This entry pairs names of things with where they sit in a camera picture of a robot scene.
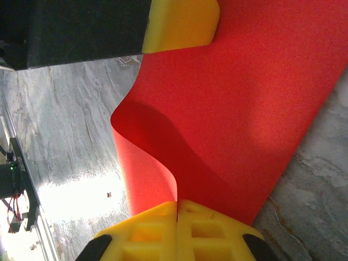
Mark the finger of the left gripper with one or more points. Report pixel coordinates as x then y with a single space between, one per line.
176 24

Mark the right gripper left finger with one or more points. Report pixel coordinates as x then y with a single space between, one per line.
152 217

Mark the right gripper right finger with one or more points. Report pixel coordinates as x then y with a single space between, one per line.
212 225

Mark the red paper sheet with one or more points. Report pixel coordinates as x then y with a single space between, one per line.
231 108

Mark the wide aluminium extrusion rail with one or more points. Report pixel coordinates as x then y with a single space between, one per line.
40 239

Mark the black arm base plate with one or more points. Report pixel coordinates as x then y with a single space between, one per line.
21 163

